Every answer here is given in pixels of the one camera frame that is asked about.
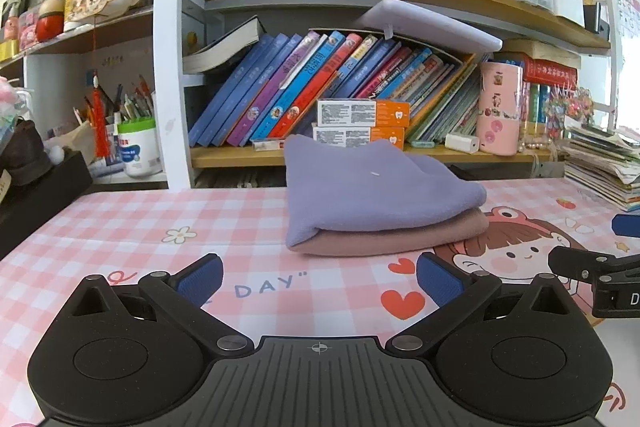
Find white jar with green lid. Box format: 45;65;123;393
116;117;163;179

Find pink checked tablecloth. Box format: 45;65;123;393
0;179;640;427

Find white flat case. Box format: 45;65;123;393
352;0;503;54

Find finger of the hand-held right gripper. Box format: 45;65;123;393
547;246;640;293
611;213;640;239

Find colourful charm bundle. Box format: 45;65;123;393
542;87;596;142

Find pearl bead string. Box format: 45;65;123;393
517;139;556;154

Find purple and pink sweater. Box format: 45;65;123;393
283;134;490;257

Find red tassel ornament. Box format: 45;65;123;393
90;19;112;158

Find black box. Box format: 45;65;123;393
0;149;96;258

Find row of leaning children's books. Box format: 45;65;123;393
187;29;481;148

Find pastel plush bundle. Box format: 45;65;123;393
0;76;33;142

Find wooden side shelf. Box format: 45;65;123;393
0;4;168;188

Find pink patterned cylinder tin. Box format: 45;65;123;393
476;61;525;156

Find row of dark book spines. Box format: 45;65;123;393
194;167;288;188

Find bunch of pencils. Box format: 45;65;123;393
72;74;156;128

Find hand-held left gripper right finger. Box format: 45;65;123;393
385;251;578;355

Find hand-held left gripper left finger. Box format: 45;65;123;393
64;253;256;355

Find open grey book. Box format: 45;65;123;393
182;17;268;75

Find stack of papers and magazines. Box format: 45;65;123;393
562;124;640;212

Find red round doll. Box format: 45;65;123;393
35;0;68;42

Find small white charger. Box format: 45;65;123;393
444;133;480;155

